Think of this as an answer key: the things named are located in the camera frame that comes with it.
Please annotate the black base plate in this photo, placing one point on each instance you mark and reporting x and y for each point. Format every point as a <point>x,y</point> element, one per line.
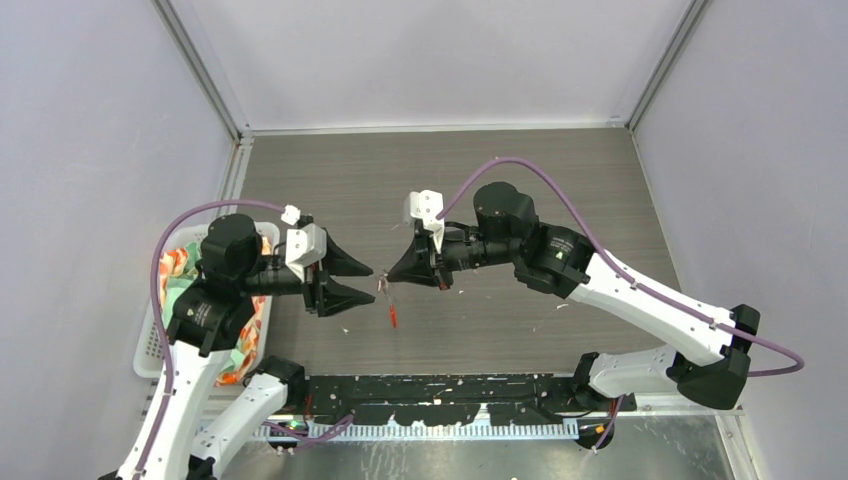
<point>442,400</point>

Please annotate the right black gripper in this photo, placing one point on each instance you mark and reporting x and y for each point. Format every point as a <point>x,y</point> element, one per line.
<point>418,263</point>

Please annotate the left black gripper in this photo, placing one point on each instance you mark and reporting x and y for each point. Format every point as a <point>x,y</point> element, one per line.
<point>327,292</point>

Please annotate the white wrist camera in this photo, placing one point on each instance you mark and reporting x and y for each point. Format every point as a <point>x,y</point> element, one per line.
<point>305,242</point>
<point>421,212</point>

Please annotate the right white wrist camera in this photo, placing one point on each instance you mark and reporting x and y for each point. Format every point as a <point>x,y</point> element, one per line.
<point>421,212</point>

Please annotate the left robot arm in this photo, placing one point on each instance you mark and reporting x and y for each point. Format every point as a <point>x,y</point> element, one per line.
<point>205,325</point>

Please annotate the white plastic basket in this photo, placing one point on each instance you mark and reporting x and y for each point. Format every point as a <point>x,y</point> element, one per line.
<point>149,355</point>

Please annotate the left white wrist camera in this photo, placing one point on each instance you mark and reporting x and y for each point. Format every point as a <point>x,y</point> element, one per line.
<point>305,242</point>

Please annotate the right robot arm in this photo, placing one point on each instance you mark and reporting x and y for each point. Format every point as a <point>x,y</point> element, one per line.
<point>704,352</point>

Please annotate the colourful patterned cloth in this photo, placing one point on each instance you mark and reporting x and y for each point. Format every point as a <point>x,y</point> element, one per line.
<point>177,271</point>

